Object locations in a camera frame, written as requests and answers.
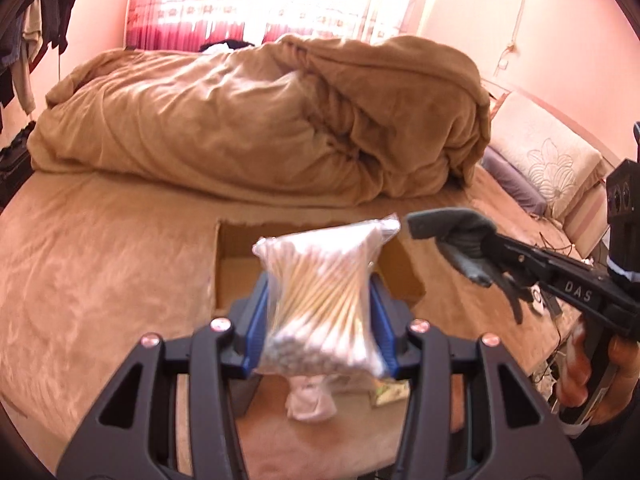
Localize grey sock pair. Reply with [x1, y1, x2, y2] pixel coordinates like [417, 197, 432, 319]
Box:
[406, 207, 500, 288]

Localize bag of cotton swabs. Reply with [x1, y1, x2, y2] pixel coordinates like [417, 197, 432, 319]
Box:
[253, 214, 400, 377]

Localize yellow cartoon tissue pack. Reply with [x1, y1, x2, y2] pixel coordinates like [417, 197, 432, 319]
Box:
[370, 379, 410, 408]

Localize white socks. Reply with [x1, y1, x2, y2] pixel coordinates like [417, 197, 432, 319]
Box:
[285, 376, 337, 422]

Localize person's right hand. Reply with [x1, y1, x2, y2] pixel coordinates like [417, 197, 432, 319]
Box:
[555, 326, 640, 427]

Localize cardboard box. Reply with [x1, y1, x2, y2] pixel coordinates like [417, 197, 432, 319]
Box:
[214, 219, 426, 313]

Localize purple pillow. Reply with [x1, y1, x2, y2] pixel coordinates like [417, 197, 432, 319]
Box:
[480, 148, 547, 217]

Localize striped cushion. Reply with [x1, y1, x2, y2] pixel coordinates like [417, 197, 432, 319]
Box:
[563, 182, 608, 258]

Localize white embroidered pillow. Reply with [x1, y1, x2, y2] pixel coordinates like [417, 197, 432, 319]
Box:
[489, 92, 606, 222]

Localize tan bed sheet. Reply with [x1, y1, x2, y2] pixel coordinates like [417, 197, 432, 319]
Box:
[1, 167, 577, 479]

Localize tan plush duvet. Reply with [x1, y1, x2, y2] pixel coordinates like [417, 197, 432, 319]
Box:
[27, 35, 490, 208]

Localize black bag on floor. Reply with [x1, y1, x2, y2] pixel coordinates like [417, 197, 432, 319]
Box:
[0, 120, 36, 208]

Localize pink window curtain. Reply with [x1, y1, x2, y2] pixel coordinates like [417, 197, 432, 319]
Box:
[125, 0, 418, 52]

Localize dark clothes on rack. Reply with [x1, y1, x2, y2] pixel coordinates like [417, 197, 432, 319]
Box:
[1, 0, 76, 117]

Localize black charging cable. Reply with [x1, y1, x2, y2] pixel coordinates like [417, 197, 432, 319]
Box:
[529, 211, 576, 261]

